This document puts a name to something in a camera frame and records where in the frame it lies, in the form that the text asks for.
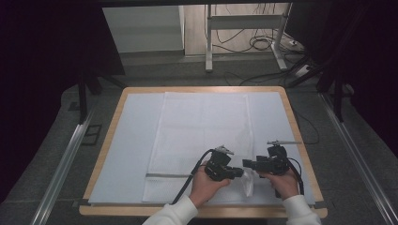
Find white mesh laundry bag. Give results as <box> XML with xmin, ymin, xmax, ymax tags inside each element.
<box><xmin>142</xmin><ymin>91</ymin><xmax>255</xmax><ymax>203</ymax></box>

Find white metal desk frame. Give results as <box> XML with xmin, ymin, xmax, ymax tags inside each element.
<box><xmin>204</xmin><ymin>3</ymin><xmax>294</xmax><ymax>74</ymax></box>

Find white table mat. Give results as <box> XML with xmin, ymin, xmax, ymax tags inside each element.
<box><xmin>88</xmin><ymin>91</ymin><xmax>316</xmax><ymax>207</ymax></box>

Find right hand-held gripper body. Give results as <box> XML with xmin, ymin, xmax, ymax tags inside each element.
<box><xmin>256</xmin><ymin>140</ymin><xmax>303</xmax><ymax>176</ymax></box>

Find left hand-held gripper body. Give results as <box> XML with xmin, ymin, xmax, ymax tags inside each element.
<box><xmin>204</xmin><ymin>144</ymin><xmax>237</xmax><ymax>183</ymax></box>

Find black metal stand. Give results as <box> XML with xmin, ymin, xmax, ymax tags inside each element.
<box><xmin>76</xmin><ymin>70</ymin><xmax>128</xmax><ymax>125</ymax></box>
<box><xmin>314</xmin><ymin>69</ymin><xmax>355</xmax><ymax>124</ymax></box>

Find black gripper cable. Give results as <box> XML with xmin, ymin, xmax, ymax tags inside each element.
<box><xmin>171</xmin><ymin>148</ymin><xmax>218</xmax><ymax>206</ymax></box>
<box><xmin>285</xmin><ymin>157</ymin><xmax>305</xmax><ymax>197</ymax></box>

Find black floor plate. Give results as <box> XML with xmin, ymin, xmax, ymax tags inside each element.
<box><xmin>81</xmin><ymin>124</ymin><xmax>103</xmax><ymax>147</ymax></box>

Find thin black floor cable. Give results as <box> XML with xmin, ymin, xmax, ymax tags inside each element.
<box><xmin>293</xmin><ymin>108</ymin><xmax>321</xmax><ymax>146</ymax></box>

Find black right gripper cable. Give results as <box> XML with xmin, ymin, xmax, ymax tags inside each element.
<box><xmin>285</xmin><ymin>157</ymin><xmax>305</xmax><ymax>197</ymax></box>

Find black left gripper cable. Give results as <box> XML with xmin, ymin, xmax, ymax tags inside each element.
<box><xmin>171</xmin><ymin>148</ymin><xmax>218</xmax><ymax>206</ymax></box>

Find wooden table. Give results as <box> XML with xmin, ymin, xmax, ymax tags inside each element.
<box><xmin>78</xmin><ymin>85</ymin><xmax>329</xmax><ymax>219</ymax></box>

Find white power strip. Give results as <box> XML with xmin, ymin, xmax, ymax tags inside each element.
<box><xmin>293</xmin><ymin>63</ymin><xmax>314</xmax><ymax>78</ymax></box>

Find person's right hand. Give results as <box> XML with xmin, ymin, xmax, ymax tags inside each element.
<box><xmin>259</xmin><ymin>169</ymin><xmax>301</xmax><ymax>202</ymax></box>

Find person's left hand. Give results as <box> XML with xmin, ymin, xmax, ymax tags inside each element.
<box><xmin>189</xmin><ymin>160</ymin><xmax>233</xmax><ymax>209</ymax></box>

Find aluminium floor rail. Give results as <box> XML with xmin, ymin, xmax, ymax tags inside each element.
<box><xmin>318</xmin><ymin>92</ymin><xmax>398</xmax><ymax>225</ymax></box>
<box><xmin>29</xmin><ymin>107</ymin><xmax>96</xmax><ymax>225</ymax></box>

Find tangled black floor cables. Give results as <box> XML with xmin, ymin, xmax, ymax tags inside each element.
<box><xmin>211</xmin><ymin>28</ymin><xmax>305</xmax><ymax>54</ymax></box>

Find dark curtain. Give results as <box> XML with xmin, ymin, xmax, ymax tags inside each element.
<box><xmin>0</xmin><ymin>0</ymin><xmax>127</xmax><ymax>203</ymax></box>
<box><xmin>285</xmin><ymin>0</ymin><xmax>398</xmax><ymax>158</ymax></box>

